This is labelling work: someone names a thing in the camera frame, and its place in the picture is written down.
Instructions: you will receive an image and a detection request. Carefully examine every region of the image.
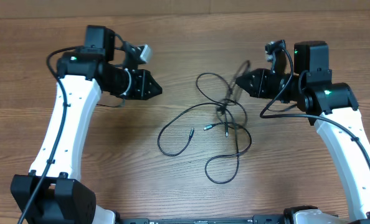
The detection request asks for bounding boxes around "black usb cable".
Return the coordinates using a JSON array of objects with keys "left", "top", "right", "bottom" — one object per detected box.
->
[
  {"left": 196, "top": 60, "right": 253, "bottom": 185},
  {"left": 157, "top": 98, "right": 251, "bottom": 157}
]

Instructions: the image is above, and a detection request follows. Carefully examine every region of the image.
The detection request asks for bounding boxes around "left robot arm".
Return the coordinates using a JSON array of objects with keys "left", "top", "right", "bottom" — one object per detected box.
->
[{"left": 11, "top": 26, "right": 163, "bottom": 223}]

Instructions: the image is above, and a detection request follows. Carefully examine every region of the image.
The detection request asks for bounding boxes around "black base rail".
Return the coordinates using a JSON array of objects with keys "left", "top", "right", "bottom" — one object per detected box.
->
[{"left": 118, "top": 215, "right": 286, "bottom": 224}]

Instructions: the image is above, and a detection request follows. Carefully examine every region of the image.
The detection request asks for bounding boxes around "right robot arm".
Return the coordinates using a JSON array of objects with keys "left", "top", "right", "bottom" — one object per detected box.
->
[{"left": 235, "top": 40, "right": 370, "bottom": 223}]

